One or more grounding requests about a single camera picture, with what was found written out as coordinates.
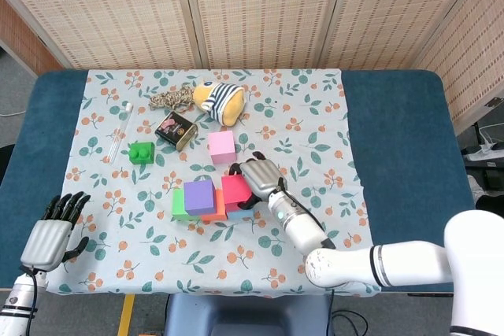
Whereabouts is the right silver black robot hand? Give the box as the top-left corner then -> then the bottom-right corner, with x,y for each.
228,150 -> 287,211

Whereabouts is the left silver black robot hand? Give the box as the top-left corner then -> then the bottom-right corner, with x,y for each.
19,190 -> 91,273

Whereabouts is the red foam cube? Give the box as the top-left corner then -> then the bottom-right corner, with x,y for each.
220,174 -> 253,213

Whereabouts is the blue foam cube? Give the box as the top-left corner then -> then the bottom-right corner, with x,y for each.
226,209 -> 255,221

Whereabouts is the pink foam cube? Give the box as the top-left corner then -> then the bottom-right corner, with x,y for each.
207,130 -> 238,165

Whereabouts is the orange foam cube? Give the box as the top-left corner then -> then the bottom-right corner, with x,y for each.
200,189 -> 229,222

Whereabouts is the purple foam cube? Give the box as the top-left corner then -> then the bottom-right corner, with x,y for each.
183,179 -> 217,216

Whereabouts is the green foam cube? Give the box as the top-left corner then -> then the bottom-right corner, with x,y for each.
172,188 -> 202,222

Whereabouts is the floral berry tablecloth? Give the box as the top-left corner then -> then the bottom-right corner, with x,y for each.
41,68 -> 381,298

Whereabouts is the yellow striped plush toy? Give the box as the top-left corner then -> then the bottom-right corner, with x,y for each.
191,79 -> 246,127

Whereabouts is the black gold tin can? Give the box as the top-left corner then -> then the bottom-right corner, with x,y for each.
154,111 -> 198,153

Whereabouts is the green toy building brick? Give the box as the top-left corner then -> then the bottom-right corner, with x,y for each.
128,140 -> 155,165

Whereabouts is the clear plastic tube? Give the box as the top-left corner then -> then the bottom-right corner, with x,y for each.
106,102 -> 134,164

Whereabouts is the white shoe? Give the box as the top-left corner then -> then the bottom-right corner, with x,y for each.
467,173 -> 486,205

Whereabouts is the white power strip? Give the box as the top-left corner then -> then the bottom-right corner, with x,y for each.
463,146 -> 504,163

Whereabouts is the black equipment box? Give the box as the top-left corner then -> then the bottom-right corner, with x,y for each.
467,162 -> 504,191

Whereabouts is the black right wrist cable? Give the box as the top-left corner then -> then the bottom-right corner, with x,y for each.
277,177 -> 336,249

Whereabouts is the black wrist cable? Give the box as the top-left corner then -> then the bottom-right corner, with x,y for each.
19,266 -> 39,336
277,177 -> 336,249

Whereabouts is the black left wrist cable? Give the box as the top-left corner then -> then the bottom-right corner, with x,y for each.
19,266 -> 39,336

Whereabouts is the braided rope bundle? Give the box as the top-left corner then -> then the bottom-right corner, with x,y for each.
148,87 -> 196,111

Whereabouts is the black hanging arm cable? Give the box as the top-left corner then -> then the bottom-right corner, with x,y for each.
328,287 -> 337,336

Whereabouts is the black floor cable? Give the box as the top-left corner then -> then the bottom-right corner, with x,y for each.
332,309 -> 370,336

